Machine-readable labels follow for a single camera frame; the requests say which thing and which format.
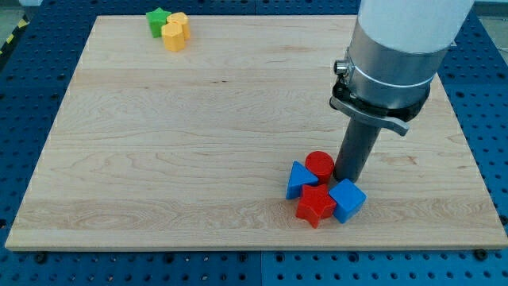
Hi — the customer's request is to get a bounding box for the red star block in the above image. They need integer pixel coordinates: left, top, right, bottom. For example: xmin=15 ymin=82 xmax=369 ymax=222
xmin=295 ymin=184 xmax=337 ymax=228

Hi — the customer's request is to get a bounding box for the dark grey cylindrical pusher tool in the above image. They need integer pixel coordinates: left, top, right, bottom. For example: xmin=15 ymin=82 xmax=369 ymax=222
xmin=333 ymin=119 xmax=380 ymax=183

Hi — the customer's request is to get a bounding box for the blue triangle block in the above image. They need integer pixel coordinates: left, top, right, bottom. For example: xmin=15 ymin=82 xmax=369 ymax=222
xmin=286 ymin=161 xmax=318 ymax=199

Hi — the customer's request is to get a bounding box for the yellow heart block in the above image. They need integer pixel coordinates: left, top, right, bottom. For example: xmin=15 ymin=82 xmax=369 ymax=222
xmin=166 ymin=12 xmax=191 ymax=40

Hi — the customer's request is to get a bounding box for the blue cube block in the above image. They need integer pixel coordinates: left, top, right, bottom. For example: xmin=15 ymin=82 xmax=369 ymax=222
xmin=329 ymin=179 xmax=367 ymax=224

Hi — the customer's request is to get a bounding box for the yellow hexagon block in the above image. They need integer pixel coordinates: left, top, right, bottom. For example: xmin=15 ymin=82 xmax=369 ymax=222
xmin=161 ymin=22 xmax=186 ymax=52

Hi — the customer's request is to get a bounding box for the green star block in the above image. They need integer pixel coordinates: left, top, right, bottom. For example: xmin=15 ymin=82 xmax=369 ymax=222
xmin=145 ymin=7 xmax=171 ymax=38

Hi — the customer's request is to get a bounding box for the light wooden board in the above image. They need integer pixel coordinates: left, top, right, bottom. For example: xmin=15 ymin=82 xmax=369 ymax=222
xmin=6 ymin=16 xmax=507 ymax=252

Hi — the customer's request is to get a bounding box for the red cylinder block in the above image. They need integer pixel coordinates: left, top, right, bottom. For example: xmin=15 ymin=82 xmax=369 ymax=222
xmin=305 ymin=151 xmax=335 ymax=184

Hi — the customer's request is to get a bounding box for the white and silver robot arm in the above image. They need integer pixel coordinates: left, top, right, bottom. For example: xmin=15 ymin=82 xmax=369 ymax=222
xmin=329 ymin=0 xmax=474 ymax=136

